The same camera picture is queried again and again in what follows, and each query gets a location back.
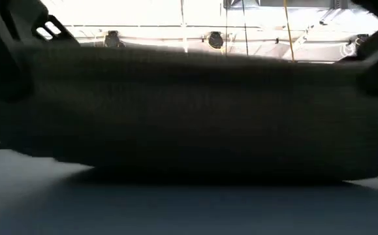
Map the grey waffle-weave towel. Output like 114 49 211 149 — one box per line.
0 42 378 185

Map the black cable with coil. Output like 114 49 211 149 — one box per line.
242 0 250 56

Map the black ceiling cable reel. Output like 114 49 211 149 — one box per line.
354 33 371 45
207 31 225 50
104 30 126 48

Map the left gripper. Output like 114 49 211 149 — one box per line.
0 0 80 102

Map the yellow cable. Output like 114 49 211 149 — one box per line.
283 0 296 63

